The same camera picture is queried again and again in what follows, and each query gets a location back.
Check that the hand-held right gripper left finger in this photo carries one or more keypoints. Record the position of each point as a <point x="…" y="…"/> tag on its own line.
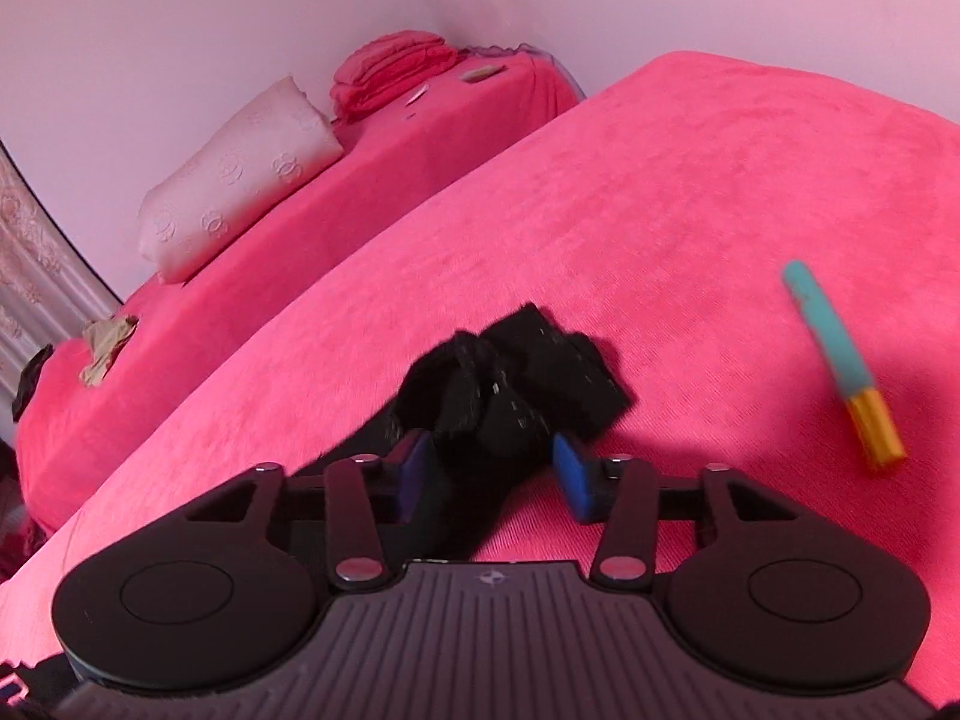
<point x="415" y="476"/>

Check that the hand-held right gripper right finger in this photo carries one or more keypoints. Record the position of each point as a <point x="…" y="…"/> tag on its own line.
<point x="574" y="480"/>

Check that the black pants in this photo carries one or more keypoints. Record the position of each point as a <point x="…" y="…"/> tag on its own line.
<point x="525" y="379"/>

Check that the large pink bed blanket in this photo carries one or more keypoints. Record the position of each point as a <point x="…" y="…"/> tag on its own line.
<point x="675" y="225"/>

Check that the pink covered bed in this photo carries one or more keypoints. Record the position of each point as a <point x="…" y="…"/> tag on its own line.
<point x="300" y="225"/>

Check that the teal and gold tube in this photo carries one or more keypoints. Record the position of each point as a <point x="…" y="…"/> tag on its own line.
<point x="832" y="345"/>

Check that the beige cloth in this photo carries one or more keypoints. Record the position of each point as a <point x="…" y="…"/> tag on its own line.
<point x="109" y="349"/>

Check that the white embossed folded quilt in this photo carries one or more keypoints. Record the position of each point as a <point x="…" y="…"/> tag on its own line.
<point x="240" y="172"/>

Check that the small white flat object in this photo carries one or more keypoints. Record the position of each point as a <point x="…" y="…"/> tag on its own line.
<point x="416" y="94"/>

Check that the dark cloth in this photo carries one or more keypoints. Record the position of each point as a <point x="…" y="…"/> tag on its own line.
<point x="31" y="382"/>

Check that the folded pink blanket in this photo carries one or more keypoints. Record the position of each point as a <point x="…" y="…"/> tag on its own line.
<point x="390" y="71"/>

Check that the small pale oval object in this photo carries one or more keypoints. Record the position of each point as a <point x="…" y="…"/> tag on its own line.
<point x="480" y="74"/>

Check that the floral lace curtain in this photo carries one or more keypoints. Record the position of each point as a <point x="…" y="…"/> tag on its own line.
<point x="37" y="285"/>

